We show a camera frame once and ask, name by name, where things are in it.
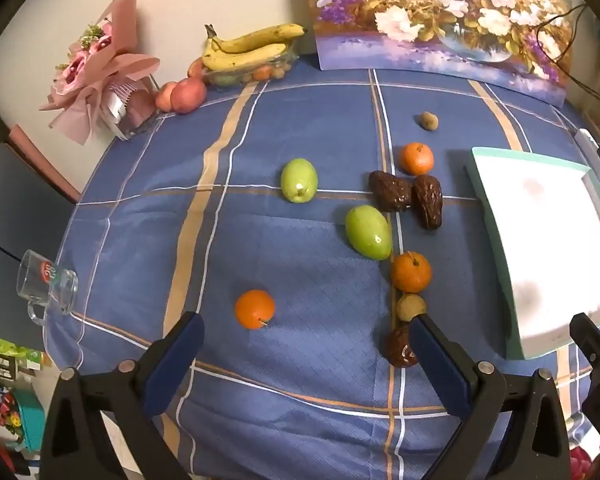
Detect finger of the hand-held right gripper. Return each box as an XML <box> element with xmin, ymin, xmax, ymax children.
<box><xmin>569</xmin><ymin>311</ymin><xmax>600</xmax><ymax>386</ymax></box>

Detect pale orange peach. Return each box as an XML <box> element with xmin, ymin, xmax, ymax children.
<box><xmin>155</xmin><ymin>82</ymin><xmax>177</xmax><ymax>112</ymax></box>

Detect dark cabinet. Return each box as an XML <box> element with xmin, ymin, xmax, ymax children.
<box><xmin>0</xmin><ymin>125</ymin><xmax>81</xmax><ymax>351</ymax></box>

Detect white tray with green rim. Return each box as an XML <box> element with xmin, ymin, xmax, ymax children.
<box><xmin>462</xmin><ymin>146</ymin><xmax>600</xmax><ymax>361</ymax></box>

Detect brown wrinkled date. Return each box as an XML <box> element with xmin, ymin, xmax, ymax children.
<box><xmin>411</xmin><ymin>174</ymin><xmax>444</xmax><ymax>231</ymax></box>
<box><xmin>368</xmin><ymin>170</ymin><xmax>415</xmax><ymax>212</ymax></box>
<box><xmin>384</xmin><ymin>322</ymin><xmax>421</xmax><ymax>369</ymax></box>

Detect yellow banana bunch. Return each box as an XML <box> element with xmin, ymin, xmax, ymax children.
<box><xmin>201</xmin><ymin>23</ymin><xmax>307</xmax><ymax>72</ymax></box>

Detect green mango fruit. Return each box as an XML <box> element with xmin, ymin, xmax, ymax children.
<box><xmin>280</xmin><ymin>158</ymin><xmax>319</xmax><ymax>205</ymax></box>

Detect teal plastic bin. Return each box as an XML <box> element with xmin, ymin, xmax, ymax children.
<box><xmin>17</xmin><ymin>395</ymin><xmax>48</xmax><ymax>453</ymax></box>

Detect orange mandarin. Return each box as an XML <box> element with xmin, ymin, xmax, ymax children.
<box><xmin>399</xmin><ymin>142</ymin><xmax>435</xmax><ymax>176</ymax></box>
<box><xmin>391</xmin><ymin>251</ymin><xmax>433</xmax><ymax>294</ymax></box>
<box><xmin>234</xmin><ymin>289</ymin><xmax>276</xmax><ymax>330</ymax></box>

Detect red apple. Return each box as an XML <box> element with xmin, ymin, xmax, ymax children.
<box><xmin>171</xmin><ymin>77</ymin><xmax>208</xmax><ymax>115</ymax></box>

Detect clear gift box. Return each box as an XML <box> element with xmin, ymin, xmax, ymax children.
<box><xmin>114</xmin><ymin>87</ymin><xmax>157</xmax><ymax>141</ymax></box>

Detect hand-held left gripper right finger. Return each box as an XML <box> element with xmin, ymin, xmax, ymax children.
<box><xmin>407</xmin><ymin>312</ymin><xmax>571</xmax><ymax>480</ymax></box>

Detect white power strip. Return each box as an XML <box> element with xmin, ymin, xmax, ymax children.
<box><xmin>575</xmin><ymin>129</ymin><xmax>600</xmax><ymax>183</ymax></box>

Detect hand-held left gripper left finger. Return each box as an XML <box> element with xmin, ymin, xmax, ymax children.
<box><xmin>39</xmin><ymin>311</ymin><xmax>206</xmax><ymax>480</ymax></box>

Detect pink wrapped bouquet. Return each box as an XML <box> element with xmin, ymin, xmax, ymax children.
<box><xmin>39</xmin><ymin>0</ymin><xmax>161</xmax><ymax>147</ymax></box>

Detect floral canvas painting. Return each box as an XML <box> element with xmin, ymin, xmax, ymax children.
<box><xmin>299</xmin><ymin>0</ymin><xmax>573</xmax><ymax>108</ymax></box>

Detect clear plastic fruit bowl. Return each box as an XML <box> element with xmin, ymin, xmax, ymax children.
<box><xmin>200</xmin><ymin>52</ymin><xmax>299</xmax><ymax>87</ymax></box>

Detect black charger cables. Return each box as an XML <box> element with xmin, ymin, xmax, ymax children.
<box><xmin>536</xmin><ymin>4</ymin><xmax>600</xmax><ymax>111</ymax></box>

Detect glass mug with red label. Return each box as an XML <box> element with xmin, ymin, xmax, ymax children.
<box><xmin>16</xmin><ymin>250</ymin><xmax>79</xmax><ymax>328</ymax></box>

